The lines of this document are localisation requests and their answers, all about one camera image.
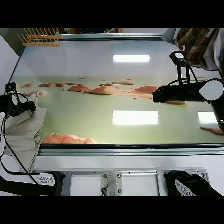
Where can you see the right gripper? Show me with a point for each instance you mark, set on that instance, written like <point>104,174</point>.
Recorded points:
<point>173,95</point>

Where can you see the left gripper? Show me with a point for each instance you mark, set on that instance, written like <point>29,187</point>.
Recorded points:
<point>20,107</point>

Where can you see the grey garment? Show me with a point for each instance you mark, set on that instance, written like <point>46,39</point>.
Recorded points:
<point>23,133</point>

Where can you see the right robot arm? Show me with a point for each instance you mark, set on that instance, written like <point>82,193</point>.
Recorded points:
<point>212,90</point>

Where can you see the checked shirt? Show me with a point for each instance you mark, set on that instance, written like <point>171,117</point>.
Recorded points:
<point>193,41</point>

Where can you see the white garment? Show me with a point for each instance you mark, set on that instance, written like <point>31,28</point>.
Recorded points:
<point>216,50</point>

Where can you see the wooden hanger rack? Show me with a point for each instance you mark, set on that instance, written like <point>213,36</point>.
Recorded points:
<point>41,38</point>

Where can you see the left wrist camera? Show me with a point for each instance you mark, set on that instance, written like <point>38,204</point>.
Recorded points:
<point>10,87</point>

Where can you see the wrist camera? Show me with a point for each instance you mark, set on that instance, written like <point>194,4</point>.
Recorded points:
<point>10,87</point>
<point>177,56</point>

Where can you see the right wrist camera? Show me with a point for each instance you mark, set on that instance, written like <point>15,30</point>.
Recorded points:
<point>177,56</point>

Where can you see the silver frame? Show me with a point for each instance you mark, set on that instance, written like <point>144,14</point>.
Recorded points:
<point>133,151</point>

